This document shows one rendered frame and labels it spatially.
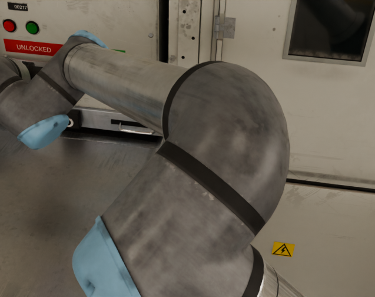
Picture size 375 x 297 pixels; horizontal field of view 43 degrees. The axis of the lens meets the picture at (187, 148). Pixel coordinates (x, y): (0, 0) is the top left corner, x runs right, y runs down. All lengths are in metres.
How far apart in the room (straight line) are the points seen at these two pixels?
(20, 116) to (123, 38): 0.40
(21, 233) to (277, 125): 0.78
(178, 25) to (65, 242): 0.54
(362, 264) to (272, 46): 0.73
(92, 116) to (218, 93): 0.94
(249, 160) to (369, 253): 1.13
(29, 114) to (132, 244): 0.56
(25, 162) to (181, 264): 0.96
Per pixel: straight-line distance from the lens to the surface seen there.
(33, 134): 0.91
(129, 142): 1.33
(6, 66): 0.98
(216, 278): 0.40
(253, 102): 0.42
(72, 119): 1.34
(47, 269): 1.03
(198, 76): 0.46
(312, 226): 1.41
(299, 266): 1.53
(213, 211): 0.38
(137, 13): 1.18
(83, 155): 1.29
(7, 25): 1.31
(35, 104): 0.91
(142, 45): 1.21
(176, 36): 1.14
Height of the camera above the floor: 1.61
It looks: 36 degrees down
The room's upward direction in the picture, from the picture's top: 2 degrees clockwise
